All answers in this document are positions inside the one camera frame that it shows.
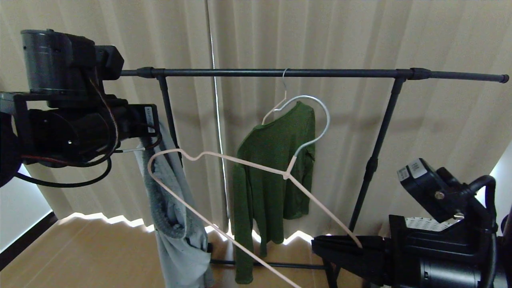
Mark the black clothes rack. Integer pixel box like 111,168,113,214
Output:
120,67,510,288

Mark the white laundry basket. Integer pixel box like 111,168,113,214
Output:
405,217,454,233

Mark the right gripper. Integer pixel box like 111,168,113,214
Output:
386,214,500,288

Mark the window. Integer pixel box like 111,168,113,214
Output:
0,164,58,270

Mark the pink clothes hanger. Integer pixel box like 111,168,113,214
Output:
262,68,298,125
147,95,362,288

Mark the green printed shirt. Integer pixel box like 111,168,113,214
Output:
232,101,316,284

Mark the pale grey garment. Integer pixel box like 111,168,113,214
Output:
134,122,214,288

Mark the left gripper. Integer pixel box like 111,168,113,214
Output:
28,104,159,164

